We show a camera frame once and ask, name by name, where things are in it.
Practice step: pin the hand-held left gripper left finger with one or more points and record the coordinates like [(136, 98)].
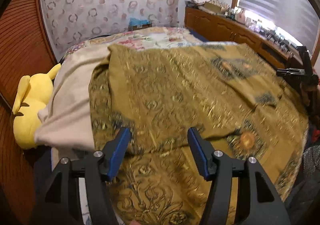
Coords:
[(120, 151)]

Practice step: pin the yellow plush toy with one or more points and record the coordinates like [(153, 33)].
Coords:
[(27, 114)]

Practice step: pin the dark blue bed sheet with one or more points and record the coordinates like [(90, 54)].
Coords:
[(197, 36)]

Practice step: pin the olive gold patterned blanket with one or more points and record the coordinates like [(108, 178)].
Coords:
[(175, 89)]

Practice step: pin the folded floral cloth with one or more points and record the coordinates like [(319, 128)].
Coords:
[(197, 0)]

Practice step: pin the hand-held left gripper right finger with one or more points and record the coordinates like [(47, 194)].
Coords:
[(197, 154)]

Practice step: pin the pink container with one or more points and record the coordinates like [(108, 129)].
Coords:
[(241, 14)]

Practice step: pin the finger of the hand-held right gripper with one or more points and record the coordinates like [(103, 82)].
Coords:
[(305, 61), (290, 71)]

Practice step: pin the wooden sideboard cabinet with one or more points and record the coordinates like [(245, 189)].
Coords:
[(220, 27)]

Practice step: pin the wooden louvered wardrobe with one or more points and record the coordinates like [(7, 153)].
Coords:
[(22, 39)]

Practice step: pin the beige cloth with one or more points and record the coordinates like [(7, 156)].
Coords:
[(72, 94)]

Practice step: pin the floral bed quilt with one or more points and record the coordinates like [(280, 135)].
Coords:
[(160, 38)]

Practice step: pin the row of small bottles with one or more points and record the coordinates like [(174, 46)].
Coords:
[(230, 12)]

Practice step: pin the cardboard box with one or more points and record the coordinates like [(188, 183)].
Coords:
[(212, 7)]

